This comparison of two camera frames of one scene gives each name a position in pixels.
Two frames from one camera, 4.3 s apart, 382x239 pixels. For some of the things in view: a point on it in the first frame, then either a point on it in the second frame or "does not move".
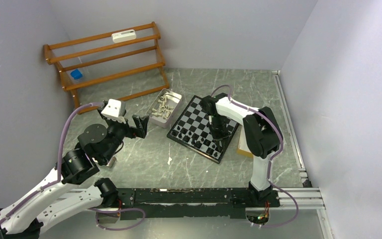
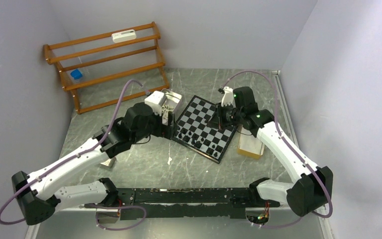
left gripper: x=141 y=126 -> x=168 y=131
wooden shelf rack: x=118 y=65 does not move
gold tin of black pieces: x=243 y=148 does not move
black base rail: x=206 y=202 does not move
